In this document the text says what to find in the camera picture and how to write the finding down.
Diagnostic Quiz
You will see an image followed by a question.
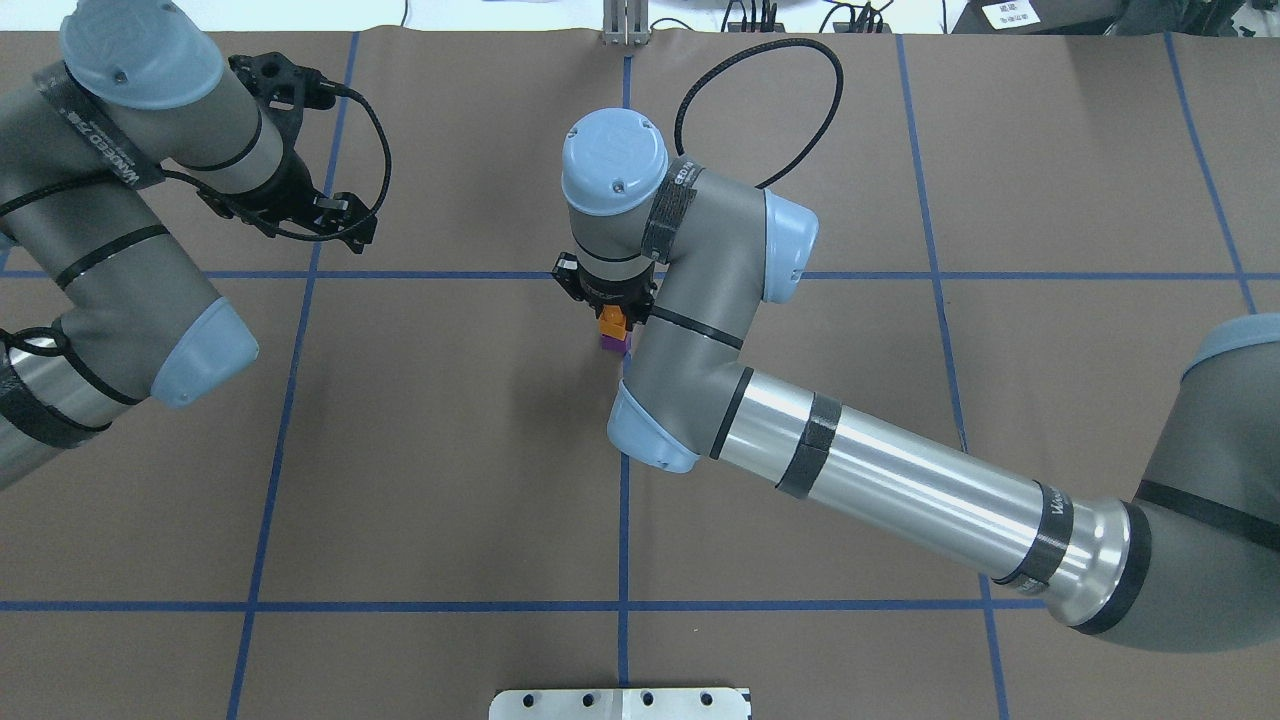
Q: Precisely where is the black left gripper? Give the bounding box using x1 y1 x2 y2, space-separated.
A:
223 150 378 254

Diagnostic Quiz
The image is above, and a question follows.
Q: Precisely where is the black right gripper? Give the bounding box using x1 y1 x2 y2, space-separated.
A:
554 252 658 325

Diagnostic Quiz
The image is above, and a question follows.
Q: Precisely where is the orange trapezoid block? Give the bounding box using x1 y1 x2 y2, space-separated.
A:
596 305 630 341

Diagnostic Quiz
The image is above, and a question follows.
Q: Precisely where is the purple trapezoid block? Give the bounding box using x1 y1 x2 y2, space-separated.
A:
599 334 634 356

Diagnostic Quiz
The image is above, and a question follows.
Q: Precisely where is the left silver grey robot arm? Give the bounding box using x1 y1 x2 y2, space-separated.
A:
3 1 381 487

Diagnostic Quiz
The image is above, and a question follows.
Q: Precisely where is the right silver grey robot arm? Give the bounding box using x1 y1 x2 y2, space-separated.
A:
553 108 1279 653

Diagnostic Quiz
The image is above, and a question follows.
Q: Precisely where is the black box with label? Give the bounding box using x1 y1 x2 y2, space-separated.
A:
950 1 1128 35

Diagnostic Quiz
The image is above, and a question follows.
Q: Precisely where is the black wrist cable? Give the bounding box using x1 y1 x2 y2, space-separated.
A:
0 79 393 241

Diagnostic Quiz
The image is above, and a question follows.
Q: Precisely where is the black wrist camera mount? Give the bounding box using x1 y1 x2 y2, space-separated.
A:
228 53 339 147

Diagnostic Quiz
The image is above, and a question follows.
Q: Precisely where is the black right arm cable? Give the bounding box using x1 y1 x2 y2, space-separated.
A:
675 37 844 190

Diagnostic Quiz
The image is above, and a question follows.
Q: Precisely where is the grey aluminium post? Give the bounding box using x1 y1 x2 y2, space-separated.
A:
600 0 652 47

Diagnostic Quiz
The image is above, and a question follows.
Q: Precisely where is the white metal base plate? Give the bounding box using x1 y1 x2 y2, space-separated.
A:
488 687 754 719

